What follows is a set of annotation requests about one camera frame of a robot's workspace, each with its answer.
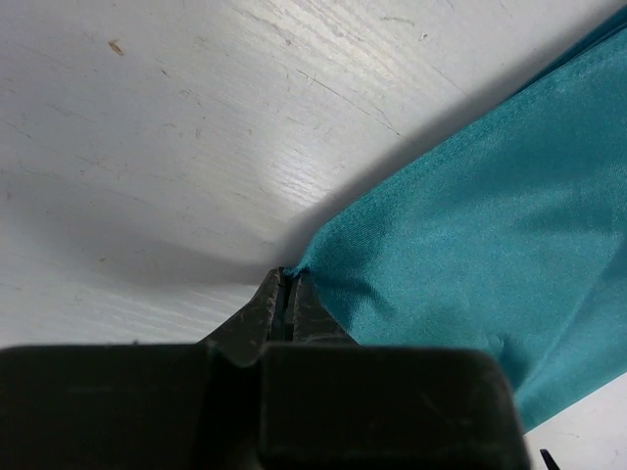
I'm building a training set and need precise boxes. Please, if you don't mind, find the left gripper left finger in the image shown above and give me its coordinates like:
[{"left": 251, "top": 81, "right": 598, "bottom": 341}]
[{"left": 1, "top": 268, "right": 285, "bottom": 469}]

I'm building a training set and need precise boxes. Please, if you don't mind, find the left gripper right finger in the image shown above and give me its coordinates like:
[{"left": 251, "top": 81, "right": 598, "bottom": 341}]
[{"left": 257, "top": 274, "right": 531, "bottom": 469}]

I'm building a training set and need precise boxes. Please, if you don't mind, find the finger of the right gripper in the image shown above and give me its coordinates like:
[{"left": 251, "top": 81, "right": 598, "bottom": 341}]
[{"left": 540, "top": 448, "right": 560, "bottom": 470}]

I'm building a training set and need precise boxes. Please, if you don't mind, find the teal cloth napkin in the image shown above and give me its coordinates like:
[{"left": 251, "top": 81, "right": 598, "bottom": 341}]
[{"left": 290, "top": 11, "right": 626, "bottom": 430}]

